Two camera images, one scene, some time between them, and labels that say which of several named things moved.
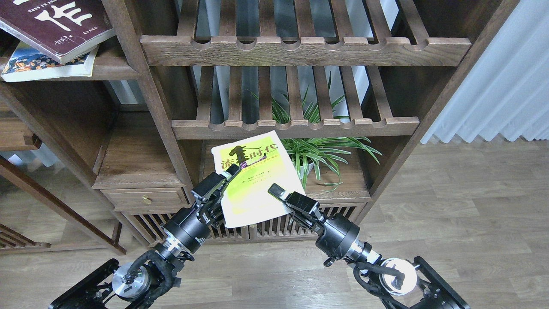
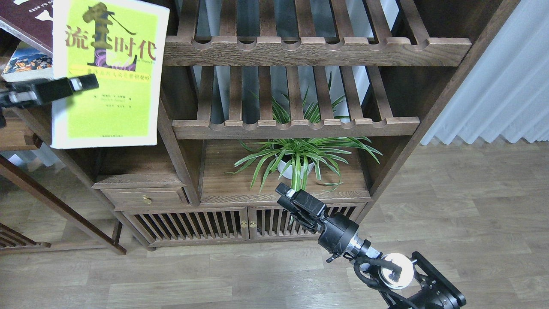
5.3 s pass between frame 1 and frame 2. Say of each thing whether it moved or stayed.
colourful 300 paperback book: stayed
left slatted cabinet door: stayed
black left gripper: moved
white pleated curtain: stayed
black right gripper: stayed
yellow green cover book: moved
